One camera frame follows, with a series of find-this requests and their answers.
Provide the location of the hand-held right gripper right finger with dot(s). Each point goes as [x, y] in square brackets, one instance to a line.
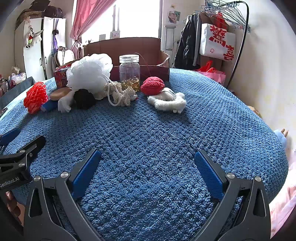
[208, 171]

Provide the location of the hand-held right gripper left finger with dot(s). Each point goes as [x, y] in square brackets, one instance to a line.
[86, 168]

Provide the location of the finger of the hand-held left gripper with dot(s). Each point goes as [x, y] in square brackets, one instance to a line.
[10, 135]
[30, 147]

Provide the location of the blue cloth roll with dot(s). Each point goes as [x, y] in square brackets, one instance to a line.
[49, 106]

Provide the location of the red mesh scrubber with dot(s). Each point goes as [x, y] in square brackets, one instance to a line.
[35, 97]

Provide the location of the round brown powder puff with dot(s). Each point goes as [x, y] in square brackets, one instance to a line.
[60, 93]

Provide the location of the cream crochet pouch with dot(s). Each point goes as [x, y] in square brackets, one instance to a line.
[123, 95]

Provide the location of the brown cardboard box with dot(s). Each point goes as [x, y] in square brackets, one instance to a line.
[129, 47]

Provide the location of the person's left hand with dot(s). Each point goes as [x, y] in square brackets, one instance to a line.
[14, 206]

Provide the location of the dark cluttered side table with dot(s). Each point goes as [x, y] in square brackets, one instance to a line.
[16, 87]

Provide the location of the blue knitted blanket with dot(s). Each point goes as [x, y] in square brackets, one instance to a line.
[150, 139]

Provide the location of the black pompom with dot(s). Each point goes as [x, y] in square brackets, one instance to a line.
[84, 99]

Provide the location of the red patterned tin box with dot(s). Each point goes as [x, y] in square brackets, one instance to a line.
[60, 77]

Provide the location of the white wardrobe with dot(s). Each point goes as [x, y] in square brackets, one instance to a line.
[34, 60]

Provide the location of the white fluffy plush toy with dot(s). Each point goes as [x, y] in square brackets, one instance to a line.
[168, 102]

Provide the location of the pink cloth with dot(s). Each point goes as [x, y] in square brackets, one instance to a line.
[284, 197]

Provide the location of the pink shopping bag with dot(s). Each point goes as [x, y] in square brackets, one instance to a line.
[215, 77]

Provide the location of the white mesh bath loofah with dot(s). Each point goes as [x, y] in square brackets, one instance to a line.
[89, 69]

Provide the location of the hanging plush toy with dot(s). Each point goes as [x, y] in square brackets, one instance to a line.
[31, 37]

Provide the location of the red crochet pouch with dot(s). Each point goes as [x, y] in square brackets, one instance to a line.
[151, 85]

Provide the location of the clear glass jar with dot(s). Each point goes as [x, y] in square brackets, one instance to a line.
[129, 74]

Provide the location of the red plastic bag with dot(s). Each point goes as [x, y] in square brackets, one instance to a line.
[208, 67]

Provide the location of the black hanging jacket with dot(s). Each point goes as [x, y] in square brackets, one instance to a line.
[187, 46]

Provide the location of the white bag with red print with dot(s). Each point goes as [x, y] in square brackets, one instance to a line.
[216, 44]

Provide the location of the black clothes rack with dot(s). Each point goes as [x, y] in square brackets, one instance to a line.
[241, 46]

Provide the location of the bags on wardrobe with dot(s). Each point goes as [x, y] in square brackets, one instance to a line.
[39, 9]

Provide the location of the metal crutch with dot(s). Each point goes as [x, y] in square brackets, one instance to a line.
[168, 39]

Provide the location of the pink curtain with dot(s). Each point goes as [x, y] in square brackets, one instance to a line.
[90, 16]

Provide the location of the wall photos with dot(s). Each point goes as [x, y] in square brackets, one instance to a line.
[173, 16]

